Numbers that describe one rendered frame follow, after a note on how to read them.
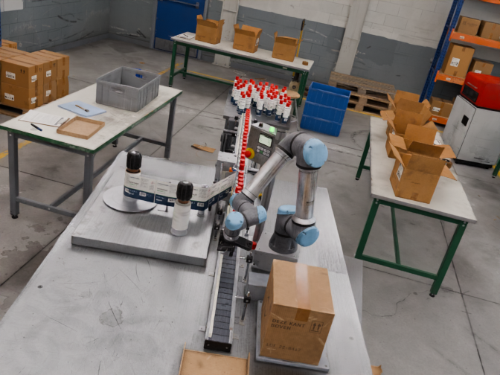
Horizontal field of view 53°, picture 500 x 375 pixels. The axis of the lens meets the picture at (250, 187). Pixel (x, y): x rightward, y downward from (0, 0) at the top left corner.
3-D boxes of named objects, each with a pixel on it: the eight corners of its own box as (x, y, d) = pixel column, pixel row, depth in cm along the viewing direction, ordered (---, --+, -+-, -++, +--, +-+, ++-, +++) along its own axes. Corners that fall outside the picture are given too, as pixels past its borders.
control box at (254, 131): (254, 153, 272) (260, 121, 264) (279, 165, 264) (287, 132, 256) (242, 158, 264) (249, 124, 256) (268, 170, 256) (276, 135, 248)
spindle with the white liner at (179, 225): (172, 225, 267) (178, 176, 254) (188, 228, 268) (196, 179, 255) (169, 234, 259) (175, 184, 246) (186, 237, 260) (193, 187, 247)
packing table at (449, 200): (351, 175, 610) (370, 116, 576) (417, 193, 601) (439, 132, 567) (344, 275, 413) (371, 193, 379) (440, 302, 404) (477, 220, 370)
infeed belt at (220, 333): (232, 175, 347) (233, 170, 345) (244, 178, 348) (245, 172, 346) (206, 347, 199) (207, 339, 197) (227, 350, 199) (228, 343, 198)
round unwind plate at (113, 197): (111, 183, 297) (111, 181, 297) (162, 192, 299) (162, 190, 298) (95, 207, 270) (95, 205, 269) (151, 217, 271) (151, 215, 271)
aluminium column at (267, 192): (252, 238, 280) (276, 127, 251) (260, 239, 281) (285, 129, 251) (251, 242, 276) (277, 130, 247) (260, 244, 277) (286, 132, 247)
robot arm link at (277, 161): (289, 120, 233) (222, 199, 234) (301, 127, 225) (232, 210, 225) (302, 134, 240) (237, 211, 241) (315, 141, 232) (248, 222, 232)
